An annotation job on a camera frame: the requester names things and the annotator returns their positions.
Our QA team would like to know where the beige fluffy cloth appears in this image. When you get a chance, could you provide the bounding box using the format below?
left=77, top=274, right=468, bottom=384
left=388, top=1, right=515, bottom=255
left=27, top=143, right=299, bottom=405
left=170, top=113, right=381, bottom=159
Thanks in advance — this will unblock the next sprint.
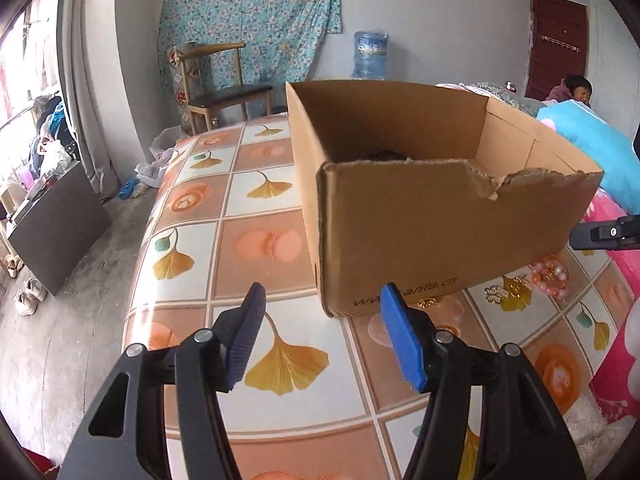
left=562, top=385, right=640, bottom=480

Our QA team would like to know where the blue water bottle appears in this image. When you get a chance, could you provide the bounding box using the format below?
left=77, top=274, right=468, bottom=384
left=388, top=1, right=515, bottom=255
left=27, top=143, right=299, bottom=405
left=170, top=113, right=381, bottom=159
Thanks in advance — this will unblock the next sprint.
left=352, top=30, right=391, bottom=82

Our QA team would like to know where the gold chain with abacus charm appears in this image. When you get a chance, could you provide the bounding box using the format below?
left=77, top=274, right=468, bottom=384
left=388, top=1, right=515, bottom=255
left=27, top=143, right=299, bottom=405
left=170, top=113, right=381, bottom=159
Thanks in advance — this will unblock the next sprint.
left=482, top=274, right=536, bottom=308

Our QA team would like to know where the grey curtain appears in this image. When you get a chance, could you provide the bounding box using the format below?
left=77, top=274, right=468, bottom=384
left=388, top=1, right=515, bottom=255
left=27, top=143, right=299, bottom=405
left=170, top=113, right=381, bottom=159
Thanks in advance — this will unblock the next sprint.
left=55, top=0, right=123, bottom=198

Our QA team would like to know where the wooden chair with black seat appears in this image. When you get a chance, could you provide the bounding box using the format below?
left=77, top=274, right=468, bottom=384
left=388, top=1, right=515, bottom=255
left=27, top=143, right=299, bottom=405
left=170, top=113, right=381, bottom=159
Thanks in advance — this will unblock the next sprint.
left=172, top=42, right=275, bottom=136

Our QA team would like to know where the pink bead bracelet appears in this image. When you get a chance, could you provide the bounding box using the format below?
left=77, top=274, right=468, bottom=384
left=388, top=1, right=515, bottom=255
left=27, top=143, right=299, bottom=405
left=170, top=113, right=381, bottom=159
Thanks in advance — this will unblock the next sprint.
left=530, top=255, right=571, bottom=301

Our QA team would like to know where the grey leaf pattern pillow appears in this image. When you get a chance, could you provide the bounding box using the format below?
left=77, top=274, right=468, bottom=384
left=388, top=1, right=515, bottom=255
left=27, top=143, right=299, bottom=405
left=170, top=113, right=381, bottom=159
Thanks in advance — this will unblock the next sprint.
left=460, top=81, right=546, bottom=118

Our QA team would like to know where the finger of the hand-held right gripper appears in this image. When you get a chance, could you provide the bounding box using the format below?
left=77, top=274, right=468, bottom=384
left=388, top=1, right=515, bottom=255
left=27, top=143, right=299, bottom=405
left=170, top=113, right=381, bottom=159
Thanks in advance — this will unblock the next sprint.
left=569, top=214, right=640, bottom=257

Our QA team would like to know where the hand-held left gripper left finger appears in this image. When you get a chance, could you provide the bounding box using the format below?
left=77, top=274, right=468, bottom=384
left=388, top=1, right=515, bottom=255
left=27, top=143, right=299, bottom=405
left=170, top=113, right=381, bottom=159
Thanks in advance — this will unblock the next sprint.
left=61, top=281, right=268, bottom=480

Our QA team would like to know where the printed fabric bag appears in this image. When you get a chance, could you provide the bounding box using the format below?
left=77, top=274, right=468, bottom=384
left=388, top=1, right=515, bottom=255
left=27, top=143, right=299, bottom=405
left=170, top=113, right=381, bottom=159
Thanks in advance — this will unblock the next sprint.
left=169, top=45, right=201, bottom=121

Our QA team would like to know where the white shoe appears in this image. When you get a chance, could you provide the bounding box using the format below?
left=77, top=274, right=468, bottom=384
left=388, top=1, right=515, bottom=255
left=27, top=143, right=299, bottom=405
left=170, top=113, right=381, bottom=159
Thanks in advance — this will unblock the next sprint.
left=24, top=277, right=49, bottom=302
left=12, top=291, right=38, bottom=317

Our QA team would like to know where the brown cardboard box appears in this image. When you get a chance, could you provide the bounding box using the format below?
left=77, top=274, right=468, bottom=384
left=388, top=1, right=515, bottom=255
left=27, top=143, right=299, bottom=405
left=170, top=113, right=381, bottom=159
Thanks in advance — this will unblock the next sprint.
left=285, top=80, right=606, bottom=318

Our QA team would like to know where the black flat board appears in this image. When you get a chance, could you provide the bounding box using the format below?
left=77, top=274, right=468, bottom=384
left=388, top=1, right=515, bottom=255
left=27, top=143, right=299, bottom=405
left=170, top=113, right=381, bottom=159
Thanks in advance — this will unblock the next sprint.
left=7, top=160, right=113, bottom=296

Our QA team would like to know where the teal floral hanging cloth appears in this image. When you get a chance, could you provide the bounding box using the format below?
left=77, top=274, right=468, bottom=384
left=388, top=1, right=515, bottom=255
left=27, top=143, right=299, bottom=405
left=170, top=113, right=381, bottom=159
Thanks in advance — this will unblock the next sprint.
left=159, top=0, right=343, bottom=111

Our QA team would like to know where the metal hook rail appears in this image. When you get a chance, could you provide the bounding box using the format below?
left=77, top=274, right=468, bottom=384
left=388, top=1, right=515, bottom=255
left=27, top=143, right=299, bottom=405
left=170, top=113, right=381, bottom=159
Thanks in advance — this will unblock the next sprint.
left=540, top=35, right=581, bottom=54

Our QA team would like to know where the pink floral blanket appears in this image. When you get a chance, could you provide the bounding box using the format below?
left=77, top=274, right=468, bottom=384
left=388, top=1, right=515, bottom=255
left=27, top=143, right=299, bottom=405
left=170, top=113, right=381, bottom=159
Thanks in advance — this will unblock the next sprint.
left=585, top=187, right=640, bottom=426

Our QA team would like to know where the pile of clothes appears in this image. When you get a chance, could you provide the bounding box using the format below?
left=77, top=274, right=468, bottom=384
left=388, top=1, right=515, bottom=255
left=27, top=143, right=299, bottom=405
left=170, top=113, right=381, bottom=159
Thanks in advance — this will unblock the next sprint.
left=27, top=95, right=76, bottom=181

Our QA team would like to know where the dark red door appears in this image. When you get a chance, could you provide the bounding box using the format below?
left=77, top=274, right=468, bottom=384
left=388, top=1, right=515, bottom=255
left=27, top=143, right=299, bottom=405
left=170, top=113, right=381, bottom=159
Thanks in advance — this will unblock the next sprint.
left=525, top=0, right=588, bottom=103

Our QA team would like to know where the blue pillow with pink dots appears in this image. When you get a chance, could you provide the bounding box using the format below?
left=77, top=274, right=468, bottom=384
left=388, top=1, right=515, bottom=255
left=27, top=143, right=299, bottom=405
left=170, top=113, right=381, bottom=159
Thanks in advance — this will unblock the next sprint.
left=537, top=100, right=640, bottom=211

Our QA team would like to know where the white plastic bag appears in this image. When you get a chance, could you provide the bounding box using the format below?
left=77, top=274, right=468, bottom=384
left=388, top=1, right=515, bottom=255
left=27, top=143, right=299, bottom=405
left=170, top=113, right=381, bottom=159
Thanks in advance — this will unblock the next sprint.
left=135, top=127, right=188, bottom=191

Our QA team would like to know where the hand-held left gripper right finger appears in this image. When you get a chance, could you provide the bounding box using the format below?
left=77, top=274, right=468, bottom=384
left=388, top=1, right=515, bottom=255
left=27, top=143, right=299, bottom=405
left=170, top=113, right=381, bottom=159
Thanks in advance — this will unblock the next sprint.
left=380, top=283, right=587, bottom=480

